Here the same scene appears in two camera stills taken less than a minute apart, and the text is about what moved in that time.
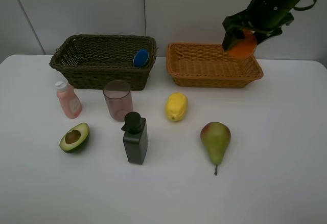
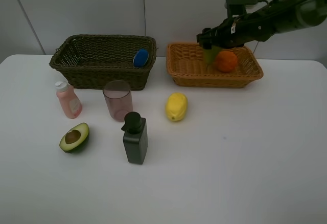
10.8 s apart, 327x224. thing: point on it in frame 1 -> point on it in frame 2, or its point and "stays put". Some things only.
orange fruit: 246,48 -> 226,61
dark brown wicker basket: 91,61 stays put
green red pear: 216,137 -> 210,55
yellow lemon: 176,107 stays put
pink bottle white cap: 71,103 stays put
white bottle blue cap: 140,58 stays put
